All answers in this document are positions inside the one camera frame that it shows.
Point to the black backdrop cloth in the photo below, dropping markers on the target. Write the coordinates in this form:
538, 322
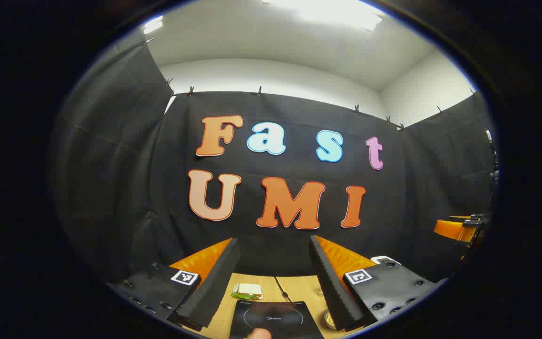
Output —
134, 165

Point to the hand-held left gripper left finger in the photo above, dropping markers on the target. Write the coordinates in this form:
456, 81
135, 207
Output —
214, 287

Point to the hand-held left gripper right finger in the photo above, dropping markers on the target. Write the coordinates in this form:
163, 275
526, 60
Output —
334, 292

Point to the black induction cooktop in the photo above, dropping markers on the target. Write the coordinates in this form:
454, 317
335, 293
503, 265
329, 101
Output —
275, 320

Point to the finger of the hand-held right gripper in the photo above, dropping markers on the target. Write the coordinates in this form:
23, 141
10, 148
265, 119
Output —
450, 228

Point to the ceiling light panel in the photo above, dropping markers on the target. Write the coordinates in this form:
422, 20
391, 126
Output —
153, 24

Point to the sandwich on small plate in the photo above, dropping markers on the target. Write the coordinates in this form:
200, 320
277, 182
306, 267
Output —
247, 291

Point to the stainless steel pot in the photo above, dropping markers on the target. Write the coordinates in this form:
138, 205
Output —
330, 321

